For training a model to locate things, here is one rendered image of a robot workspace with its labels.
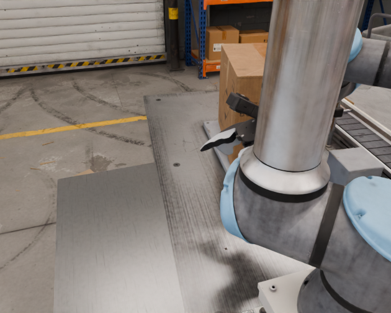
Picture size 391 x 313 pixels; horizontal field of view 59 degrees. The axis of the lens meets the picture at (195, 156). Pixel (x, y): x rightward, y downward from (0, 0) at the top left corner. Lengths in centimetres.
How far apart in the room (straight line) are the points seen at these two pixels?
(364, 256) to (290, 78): 22
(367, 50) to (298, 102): 29
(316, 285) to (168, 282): 29
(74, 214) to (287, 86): 66
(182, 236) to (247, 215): 36
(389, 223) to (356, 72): 30
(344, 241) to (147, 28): 427
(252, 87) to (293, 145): 48
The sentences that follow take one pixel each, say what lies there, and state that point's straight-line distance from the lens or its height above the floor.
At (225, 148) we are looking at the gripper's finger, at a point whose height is 100.
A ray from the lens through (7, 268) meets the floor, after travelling 204.
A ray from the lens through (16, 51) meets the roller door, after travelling 459.
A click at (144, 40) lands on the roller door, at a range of 460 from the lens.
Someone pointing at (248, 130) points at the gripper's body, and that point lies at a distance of 71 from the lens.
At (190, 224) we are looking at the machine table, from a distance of 82.
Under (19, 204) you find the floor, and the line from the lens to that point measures 242.
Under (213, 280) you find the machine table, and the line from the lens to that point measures 72.
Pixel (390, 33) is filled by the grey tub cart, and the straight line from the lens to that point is 342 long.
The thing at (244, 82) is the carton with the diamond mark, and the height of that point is 110.
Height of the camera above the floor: 140
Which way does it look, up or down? 32 degrees down
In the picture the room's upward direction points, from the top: straight up
